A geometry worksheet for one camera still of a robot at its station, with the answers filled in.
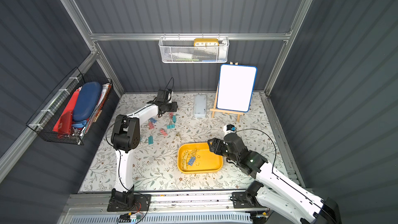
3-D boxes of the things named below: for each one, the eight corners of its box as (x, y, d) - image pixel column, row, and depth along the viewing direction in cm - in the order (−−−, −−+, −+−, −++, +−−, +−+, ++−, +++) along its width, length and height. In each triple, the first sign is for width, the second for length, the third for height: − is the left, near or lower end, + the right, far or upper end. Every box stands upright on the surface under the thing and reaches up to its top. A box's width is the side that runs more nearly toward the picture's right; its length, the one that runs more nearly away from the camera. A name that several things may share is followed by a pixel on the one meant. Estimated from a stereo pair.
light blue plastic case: (193, 117, 108) (193, 115, 106) (194, 97, 121) (194, 94, 118) (206, 117, 108) (206, 115, 106) (206, 97, 121) (206, 94, 118)
